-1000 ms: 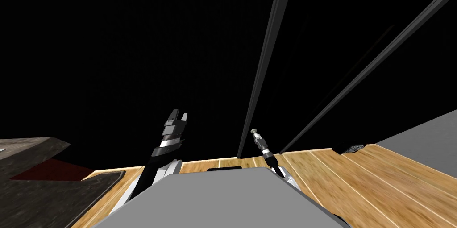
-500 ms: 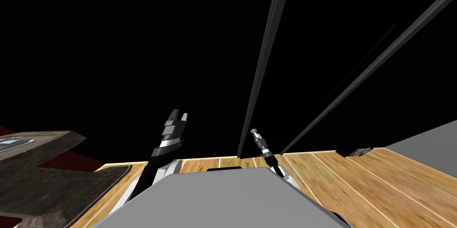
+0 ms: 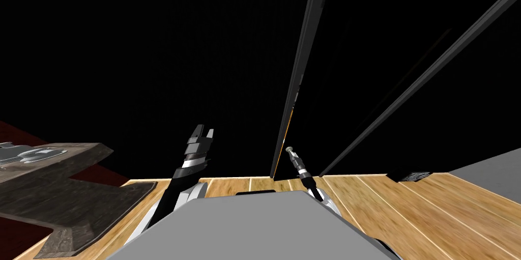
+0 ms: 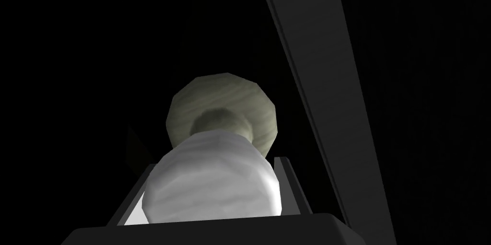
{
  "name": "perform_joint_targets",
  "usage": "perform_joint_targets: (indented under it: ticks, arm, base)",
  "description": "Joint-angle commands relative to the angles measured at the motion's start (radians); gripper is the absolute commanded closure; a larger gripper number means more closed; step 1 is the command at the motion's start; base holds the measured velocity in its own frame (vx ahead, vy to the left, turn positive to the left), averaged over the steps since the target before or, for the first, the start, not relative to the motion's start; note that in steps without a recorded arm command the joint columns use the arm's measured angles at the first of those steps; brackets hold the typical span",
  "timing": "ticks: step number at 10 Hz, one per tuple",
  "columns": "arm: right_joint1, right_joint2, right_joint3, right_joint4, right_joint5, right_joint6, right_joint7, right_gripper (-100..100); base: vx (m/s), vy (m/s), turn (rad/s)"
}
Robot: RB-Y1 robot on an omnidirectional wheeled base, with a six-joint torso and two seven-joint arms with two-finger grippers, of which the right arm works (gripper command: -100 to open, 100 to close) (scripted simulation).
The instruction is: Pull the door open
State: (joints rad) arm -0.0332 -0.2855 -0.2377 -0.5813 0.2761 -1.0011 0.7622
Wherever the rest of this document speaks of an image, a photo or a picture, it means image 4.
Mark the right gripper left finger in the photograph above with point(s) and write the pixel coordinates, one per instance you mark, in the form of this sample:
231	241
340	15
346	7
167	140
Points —
130	210

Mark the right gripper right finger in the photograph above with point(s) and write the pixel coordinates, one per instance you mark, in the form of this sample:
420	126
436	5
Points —
293	199

